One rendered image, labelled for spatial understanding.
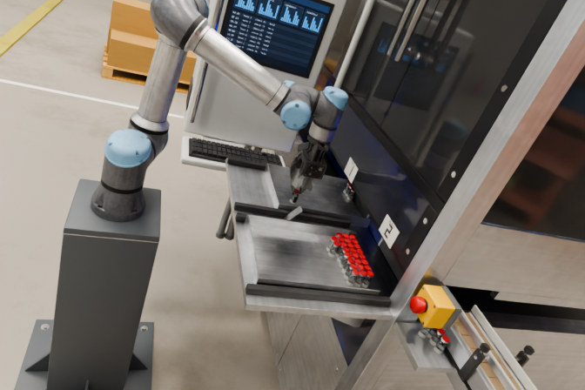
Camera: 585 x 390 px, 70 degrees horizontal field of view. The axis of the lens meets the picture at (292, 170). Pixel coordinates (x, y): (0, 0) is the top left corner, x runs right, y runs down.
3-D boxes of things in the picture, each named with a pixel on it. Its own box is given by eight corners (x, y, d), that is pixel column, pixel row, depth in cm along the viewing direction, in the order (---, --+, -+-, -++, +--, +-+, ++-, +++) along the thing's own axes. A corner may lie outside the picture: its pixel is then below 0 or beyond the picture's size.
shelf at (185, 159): (277, 152, 200) (279, 147, 198) (288, 184, 176) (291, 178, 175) (181, 132, 185) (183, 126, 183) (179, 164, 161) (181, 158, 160)
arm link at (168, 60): (110, 160, 126) (158, -23, 103) (131, 141, 140) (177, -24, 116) (149, 175, 128) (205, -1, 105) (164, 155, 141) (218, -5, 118)
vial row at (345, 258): (336, 244, 130) (341, 232, 128) (354, 286, 115) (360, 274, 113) (329, 243, 130) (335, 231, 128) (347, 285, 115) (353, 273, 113)
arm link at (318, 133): (310, 117, 127) (333, 123, 130) (305, 130, 129) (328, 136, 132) (316, 127, 121) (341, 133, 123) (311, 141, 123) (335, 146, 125)
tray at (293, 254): (346, 238, 135) (350, 230, 134) (374, 300, 114) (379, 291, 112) (244, 223, 124) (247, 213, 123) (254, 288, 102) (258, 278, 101)
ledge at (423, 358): (436, 330, 115) (440, 325, 114) (461, 373, 104) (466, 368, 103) (393, 326, 110) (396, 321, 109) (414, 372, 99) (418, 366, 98)
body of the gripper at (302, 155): (299, 178, 127) (312, 143, 122) (292, 163, 134) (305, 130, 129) (321, 181, 129) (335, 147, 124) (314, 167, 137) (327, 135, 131)
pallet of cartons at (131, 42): (212, 102, 443) (228, 42, 414) (94, 76, 400) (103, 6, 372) (207, 77, 508) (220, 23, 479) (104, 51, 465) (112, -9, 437)
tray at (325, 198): (345, 186, 168) (348, 179, 166) (367, 227, 146) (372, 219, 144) (264, 171, 156) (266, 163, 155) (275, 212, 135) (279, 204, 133)
